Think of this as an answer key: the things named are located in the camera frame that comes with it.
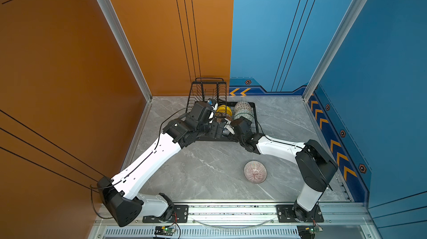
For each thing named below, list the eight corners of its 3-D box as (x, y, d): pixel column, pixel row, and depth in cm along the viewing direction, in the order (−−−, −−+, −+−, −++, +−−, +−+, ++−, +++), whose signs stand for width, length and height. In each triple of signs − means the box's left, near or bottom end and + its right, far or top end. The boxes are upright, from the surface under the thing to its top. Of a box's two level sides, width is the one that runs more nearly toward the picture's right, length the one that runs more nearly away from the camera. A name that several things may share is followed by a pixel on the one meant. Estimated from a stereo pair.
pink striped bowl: (244, 183, 83) (245, 180, 80) (242, 164, 90) (243, 160, 86) (266, 183, 83) (268, 180, 80) (263, 163, 90) (265, 160, 86)
